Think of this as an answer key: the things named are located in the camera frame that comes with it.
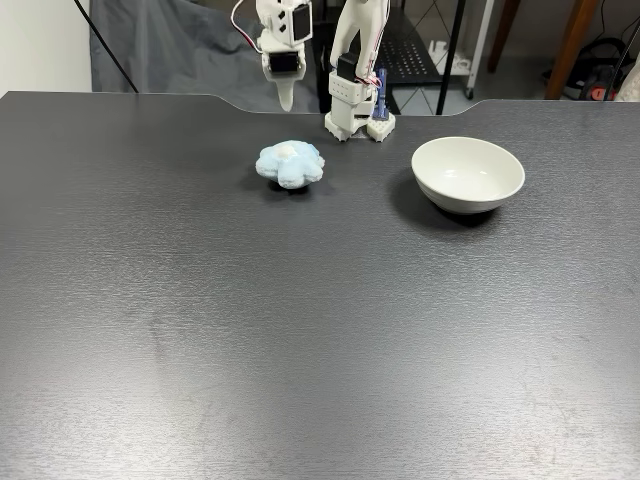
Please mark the skyblue plush doll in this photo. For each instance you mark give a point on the skyblue plush doll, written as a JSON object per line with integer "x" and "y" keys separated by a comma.
{"x": 292, "y": 167}

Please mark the white bowl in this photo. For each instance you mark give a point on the white bowl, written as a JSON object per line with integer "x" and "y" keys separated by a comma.
{"x": 467, "y": 175}

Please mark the blue table clamp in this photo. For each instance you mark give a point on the blue table clamp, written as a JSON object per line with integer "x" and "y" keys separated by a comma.
{"x": 382, "y": 100}

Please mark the grey cloth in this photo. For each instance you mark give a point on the grey cloth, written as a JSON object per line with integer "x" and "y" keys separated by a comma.
{"x": 175, "y": 55}

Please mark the black perforated metal rack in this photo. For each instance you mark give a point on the black perforated metal rack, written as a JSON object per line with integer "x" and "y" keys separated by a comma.
{"x": 415, "y": 55}

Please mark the black tripod leg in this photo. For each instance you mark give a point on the black tripod leg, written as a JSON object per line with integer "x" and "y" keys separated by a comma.
{"x": 627, "y": 60}
{"x": 107, "y": 47}

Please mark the brown wooden furniture leg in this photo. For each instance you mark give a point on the brown wooden furniture leg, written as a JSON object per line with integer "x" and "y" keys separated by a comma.
{"x": 570, "y": 50}
{"x": 505, "y": 30}

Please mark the black red vacuum cleaner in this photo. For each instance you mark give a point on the black red vacuum cleaner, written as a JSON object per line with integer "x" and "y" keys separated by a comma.
{"x": 595, "y": 75}

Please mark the white cart frame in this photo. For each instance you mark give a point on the white cart frame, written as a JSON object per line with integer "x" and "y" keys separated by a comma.
{"x": 480, "y": 40}

